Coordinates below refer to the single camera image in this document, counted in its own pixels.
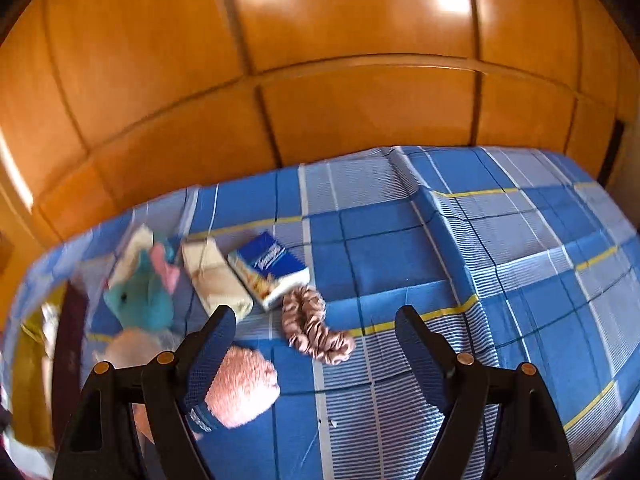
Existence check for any teal plush toy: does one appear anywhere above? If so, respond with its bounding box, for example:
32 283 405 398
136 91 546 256
102 242 182 333

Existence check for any black storage box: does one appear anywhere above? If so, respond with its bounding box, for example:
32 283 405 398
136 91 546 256
9 280 92 453

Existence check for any pink fluffy cloth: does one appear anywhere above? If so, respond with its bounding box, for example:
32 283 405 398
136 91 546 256
202 345 279 429

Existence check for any cream folded cloth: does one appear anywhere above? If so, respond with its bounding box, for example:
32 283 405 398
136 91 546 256
181 239 254 323

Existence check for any wooden wardrobe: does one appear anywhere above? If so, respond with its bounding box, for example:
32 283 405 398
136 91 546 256
0 0 640 257

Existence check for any small white box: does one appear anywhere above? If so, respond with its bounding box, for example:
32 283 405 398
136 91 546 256
227 231 311 311

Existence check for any blue plaid bed sheet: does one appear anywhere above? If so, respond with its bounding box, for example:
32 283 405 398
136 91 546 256
0 146 640 480

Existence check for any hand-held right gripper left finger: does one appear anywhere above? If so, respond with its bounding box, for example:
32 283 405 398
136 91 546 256
52 304 237 480

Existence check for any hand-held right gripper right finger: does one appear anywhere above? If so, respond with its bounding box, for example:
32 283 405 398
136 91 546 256
395 305 578 480

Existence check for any brown striped scrunchie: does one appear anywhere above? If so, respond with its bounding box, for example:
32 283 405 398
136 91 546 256
281 284 357 364

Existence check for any light pink plush toy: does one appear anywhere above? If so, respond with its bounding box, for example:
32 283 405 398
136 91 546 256
94 329 177 372

